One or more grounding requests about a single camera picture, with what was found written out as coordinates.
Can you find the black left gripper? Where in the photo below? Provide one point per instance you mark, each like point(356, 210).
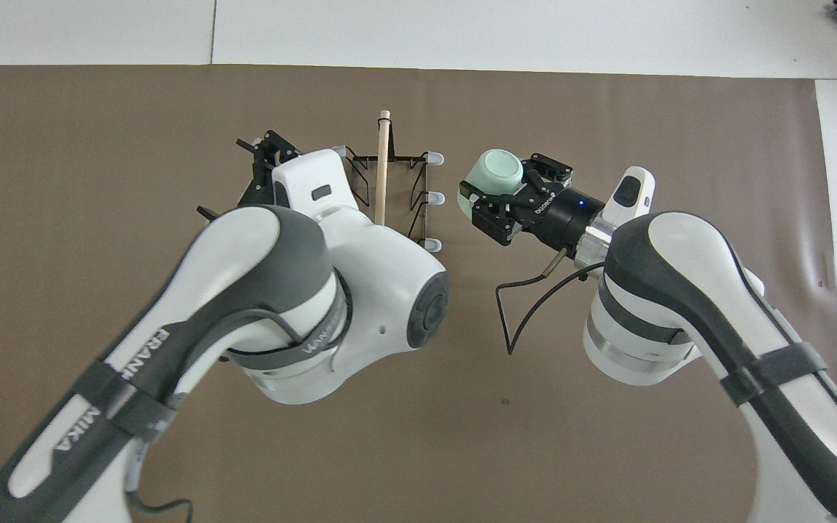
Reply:
point(262, 190)

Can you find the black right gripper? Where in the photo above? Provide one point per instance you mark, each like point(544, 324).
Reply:
point(564, 218)

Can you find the pale green plastic cup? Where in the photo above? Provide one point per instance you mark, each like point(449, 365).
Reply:
point(498, 171)

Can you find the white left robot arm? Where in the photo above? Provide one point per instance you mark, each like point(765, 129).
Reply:
point(375, 269)

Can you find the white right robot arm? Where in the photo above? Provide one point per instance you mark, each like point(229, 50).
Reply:
point(680, 247)

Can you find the brown paper table mat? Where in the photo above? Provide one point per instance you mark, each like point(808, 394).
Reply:
point(99, 145)

